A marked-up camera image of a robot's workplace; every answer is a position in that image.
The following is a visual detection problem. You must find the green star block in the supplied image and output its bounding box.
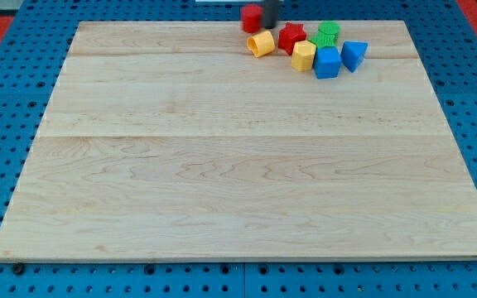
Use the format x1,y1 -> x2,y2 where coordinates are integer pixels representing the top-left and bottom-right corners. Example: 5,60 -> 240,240
308,32 -> 339,49

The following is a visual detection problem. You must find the blue cube block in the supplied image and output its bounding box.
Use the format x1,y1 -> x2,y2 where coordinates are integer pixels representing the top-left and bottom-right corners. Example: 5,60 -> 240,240
313,47 -> 342,79

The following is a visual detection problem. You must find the blue triangle block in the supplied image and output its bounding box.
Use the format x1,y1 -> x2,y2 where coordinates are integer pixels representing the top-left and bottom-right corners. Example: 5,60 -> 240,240
340,41 -> 369,73

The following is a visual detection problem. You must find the red cylinder block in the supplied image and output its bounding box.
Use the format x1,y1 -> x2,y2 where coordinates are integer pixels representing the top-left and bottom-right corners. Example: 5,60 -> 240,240
240,4 -> 263,33

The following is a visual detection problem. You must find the yellow cylinder block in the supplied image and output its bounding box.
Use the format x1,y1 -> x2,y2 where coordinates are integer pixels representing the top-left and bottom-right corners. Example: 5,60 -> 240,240
246,31 -> 276,58

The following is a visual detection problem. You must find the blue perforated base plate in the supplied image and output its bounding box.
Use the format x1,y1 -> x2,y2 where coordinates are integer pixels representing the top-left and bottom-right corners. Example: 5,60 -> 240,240
0,0 -> 477,297

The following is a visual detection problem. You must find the green cylinder block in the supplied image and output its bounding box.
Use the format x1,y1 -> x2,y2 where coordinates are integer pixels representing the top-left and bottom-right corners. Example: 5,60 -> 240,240
318,21 -> 340,40

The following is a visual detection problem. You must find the red star block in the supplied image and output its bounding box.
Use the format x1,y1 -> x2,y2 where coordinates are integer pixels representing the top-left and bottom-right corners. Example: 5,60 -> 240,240
277,22 -> 307,55

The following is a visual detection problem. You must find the yellow hexagon block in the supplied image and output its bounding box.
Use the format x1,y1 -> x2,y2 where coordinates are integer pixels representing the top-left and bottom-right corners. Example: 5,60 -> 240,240
291,41 -> 316,72

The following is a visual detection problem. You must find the wooden board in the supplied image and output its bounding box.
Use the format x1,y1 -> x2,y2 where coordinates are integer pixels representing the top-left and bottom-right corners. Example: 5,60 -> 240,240
0,21 -> 477,263

